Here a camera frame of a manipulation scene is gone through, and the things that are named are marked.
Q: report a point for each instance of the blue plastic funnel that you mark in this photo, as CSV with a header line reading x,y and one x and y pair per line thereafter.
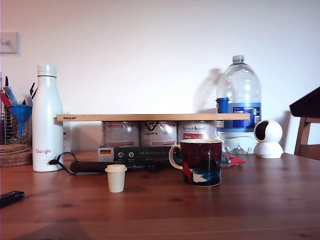
x,y
21,112

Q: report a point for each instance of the large clear water bottle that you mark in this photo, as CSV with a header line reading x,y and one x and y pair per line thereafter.
x,y
240,82

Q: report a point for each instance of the white wall switch plate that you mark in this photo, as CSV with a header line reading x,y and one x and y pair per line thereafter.
x,y
10,43

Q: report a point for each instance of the black flat object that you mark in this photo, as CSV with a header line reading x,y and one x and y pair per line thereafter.
x,y
308,105

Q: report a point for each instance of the white printed carton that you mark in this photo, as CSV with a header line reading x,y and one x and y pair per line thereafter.
x,y
66,140

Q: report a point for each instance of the long wooden IKEA board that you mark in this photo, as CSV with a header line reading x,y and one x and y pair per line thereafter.
x,y
150,117

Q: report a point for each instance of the brown wooden chair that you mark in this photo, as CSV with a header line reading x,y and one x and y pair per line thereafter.
x,y
303,147

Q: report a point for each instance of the blue and white tube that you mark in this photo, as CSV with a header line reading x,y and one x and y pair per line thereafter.
x,y
11,95

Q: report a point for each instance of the white Google steel bottle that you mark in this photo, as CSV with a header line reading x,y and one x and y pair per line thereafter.
x,y
47,125

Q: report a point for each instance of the dark green box with flag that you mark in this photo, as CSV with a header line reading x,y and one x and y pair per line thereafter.
x,y
141,156

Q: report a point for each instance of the USB stick with swivel cover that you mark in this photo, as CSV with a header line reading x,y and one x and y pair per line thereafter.
x,y
11,197

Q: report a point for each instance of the red cloth pouch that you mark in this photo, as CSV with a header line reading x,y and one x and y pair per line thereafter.
x,y
235,160

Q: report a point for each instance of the tin can with script label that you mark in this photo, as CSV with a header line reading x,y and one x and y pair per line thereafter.
x,y
195,131

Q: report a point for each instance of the dark printed ceramic mug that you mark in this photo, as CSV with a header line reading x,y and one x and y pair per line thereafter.
x,y
203,162

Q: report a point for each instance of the small blue plastic container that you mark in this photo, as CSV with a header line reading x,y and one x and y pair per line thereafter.
x,y
222,105

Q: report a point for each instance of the white round security camera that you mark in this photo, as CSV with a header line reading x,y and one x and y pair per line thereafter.
x,y
272,135

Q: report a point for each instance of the crumpled clear plastic piece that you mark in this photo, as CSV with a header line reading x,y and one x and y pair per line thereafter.
x,y
238,150

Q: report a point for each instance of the small cream cup with lid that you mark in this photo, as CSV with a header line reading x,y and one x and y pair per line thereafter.
x,y
116,180

